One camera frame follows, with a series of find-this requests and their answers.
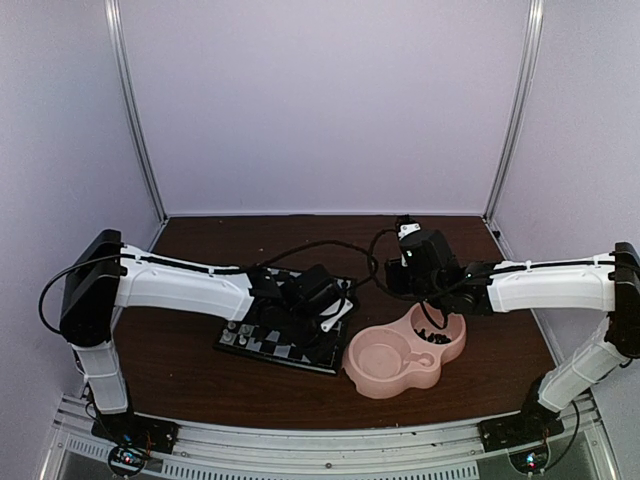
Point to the pink double pet bowl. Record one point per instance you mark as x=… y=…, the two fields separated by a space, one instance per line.
x=384 y=361

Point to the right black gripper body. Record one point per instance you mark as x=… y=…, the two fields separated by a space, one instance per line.
x=419 y=288

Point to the pile of black chess pieces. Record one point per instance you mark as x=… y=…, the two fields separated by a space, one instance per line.
x=433 y=337

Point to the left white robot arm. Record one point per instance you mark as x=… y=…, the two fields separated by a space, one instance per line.
x=111 y=274

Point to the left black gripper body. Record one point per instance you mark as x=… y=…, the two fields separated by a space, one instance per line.
x=298 y=330

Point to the front aluminium rail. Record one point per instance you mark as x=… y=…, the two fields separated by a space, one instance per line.
x=451 y=450

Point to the right aluminium frame post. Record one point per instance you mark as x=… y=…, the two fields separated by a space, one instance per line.
x=528 y=63

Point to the aluminium frame post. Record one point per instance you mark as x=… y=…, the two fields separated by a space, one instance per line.
x=117 y=38
x=528 y=63

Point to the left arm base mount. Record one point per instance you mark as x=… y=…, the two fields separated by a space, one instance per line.
x=144 y=433

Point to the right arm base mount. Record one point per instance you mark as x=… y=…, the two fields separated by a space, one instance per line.
x=516 y=430

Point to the black and white chessboard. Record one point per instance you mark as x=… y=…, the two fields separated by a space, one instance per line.
x=268 y=345

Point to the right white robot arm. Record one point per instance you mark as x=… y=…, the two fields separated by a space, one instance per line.
x=608 y=283

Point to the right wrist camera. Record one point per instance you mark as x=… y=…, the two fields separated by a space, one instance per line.
x=406 y=225

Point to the left aluminium frame post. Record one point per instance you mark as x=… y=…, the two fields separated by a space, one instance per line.
x=117 y=38

